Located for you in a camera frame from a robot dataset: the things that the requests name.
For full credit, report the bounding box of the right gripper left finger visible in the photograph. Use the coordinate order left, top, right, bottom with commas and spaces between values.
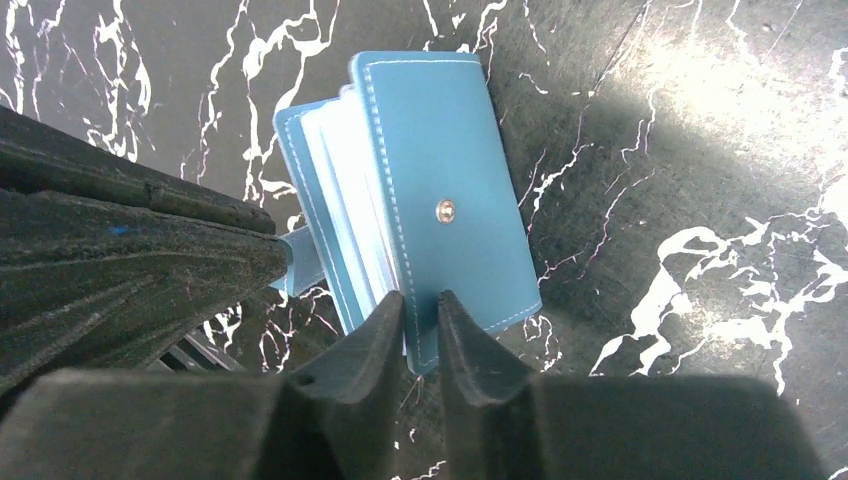
1, 292, 404, 479

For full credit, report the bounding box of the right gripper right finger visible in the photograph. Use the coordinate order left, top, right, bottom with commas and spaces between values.
438, 291, 826, 479

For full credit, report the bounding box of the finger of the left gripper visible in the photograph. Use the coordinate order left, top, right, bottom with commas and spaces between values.
1, 108, 288, 394

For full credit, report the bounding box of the blue card holder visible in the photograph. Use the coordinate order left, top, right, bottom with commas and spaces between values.
273, 51, 542, 375

